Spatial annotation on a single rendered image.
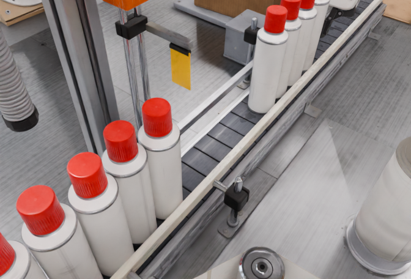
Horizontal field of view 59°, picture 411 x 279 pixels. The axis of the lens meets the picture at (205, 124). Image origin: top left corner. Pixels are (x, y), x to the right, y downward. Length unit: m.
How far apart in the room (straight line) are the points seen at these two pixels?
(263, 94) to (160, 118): 0.31
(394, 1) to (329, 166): 0.80
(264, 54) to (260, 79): 0.05
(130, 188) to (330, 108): 0.53
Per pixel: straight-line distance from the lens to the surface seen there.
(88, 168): 0.37
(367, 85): 0.94
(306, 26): 0.71
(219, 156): 0.63
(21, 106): 0.42
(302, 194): 0.61
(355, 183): 0.65
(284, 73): 0.71
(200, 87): 0.84
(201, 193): 0.55
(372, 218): 0.51
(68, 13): 0.46
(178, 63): 0.45
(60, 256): 0.40
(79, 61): 0.49
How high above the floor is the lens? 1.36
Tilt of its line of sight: 45 degrees down
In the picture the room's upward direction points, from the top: 2 degrees clockwise
